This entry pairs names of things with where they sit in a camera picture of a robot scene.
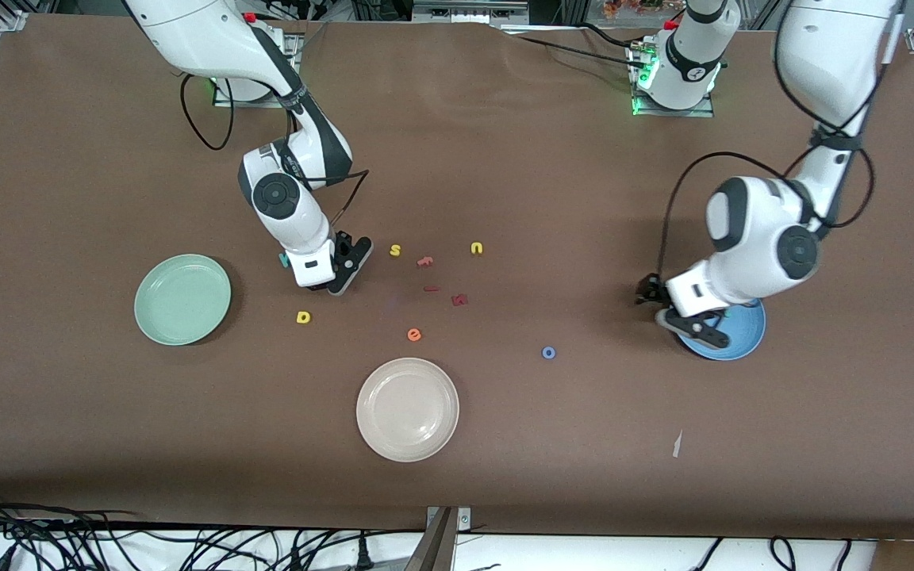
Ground blue round plate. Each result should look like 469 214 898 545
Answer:
668 297 767 362

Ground brown table cover sheet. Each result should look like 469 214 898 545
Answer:
0 14 914 540

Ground pale green round plate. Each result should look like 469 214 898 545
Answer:
133 254 232 347

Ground beige round plate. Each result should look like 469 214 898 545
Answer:
355 358 460 463

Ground orange artificial flowers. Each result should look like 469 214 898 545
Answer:
601 0 664 18

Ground dark metal bar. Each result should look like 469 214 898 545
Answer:
404 508 455 571

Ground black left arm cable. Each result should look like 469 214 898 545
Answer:
657 0 902 278

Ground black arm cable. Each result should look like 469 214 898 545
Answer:
179 73 371 232
657 0 902 278

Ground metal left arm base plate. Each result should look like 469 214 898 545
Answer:
629 40 716 118

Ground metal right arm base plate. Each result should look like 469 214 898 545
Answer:
213 32 301 109

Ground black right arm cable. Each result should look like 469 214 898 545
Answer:
179 73 371 232

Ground black cable on table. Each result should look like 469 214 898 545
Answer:
517 33 640 68
580 22 648 50

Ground grey aluminium frame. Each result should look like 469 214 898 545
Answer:
412 0 531 25

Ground grey metal bracket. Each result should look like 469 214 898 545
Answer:
425 506 472 532

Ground tangled black floor cables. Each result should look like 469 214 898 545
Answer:
0 488 426 571

